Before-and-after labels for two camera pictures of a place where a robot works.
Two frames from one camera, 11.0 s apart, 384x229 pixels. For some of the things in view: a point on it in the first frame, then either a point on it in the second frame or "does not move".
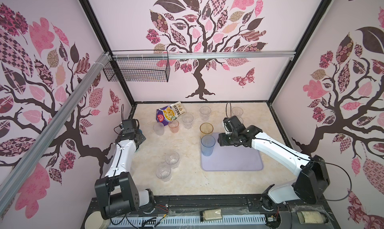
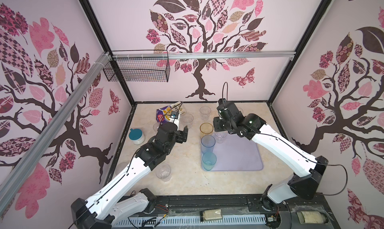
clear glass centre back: (187, 119) does not move
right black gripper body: (227, 139) to (219, 126)
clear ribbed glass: (163, 172) does not move
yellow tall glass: (206, 128) does not move
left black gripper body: (141, 137) to (180, 136)
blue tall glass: (207, 143) does not move
